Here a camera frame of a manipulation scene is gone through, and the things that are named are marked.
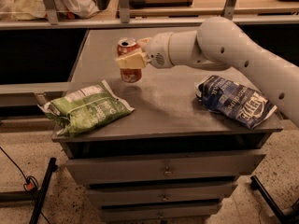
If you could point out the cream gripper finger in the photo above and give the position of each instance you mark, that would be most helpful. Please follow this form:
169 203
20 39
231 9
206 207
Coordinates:
136 60
142 43

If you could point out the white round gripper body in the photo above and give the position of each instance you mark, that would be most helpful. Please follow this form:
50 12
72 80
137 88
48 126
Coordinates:
158 49

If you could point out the red coke can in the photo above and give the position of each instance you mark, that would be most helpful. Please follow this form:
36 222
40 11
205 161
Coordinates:
125 46

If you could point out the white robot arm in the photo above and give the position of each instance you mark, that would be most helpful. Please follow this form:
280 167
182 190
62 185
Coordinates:
217 42

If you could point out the green jalapeno chip bag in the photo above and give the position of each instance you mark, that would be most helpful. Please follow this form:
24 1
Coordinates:
86 109

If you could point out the blue kettle chip bag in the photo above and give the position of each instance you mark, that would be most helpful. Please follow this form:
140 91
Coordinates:
235 101

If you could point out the white cloth in background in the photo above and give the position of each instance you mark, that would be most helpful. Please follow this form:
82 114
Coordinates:
26 10

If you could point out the grey metal railing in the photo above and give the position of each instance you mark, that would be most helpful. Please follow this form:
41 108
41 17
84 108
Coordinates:
246 12

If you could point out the grey drawer cabinet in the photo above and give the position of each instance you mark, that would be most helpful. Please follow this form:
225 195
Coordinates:
167 118

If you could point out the top grey drawer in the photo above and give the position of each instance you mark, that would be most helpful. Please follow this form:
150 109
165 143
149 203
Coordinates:
124 169

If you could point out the grey drawer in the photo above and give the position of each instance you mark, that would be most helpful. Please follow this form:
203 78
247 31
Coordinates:
159 211
124 169
168 193

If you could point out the middle grey drawer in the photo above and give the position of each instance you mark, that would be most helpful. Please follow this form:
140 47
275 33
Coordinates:
168 193

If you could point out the bottom grey drawer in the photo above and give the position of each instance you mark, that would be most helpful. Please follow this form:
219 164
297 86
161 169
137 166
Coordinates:
159 211

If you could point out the black stand right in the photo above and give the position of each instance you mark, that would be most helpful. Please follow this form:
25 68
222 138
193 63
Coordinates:
289 215

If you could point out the black stand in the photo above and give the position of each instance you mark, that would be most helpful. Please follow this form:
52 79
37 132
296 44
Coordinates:
289 215
32 192

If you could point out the black stand left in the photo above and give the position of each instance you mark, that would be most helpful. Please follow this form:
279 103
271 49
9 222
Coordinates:
32 192

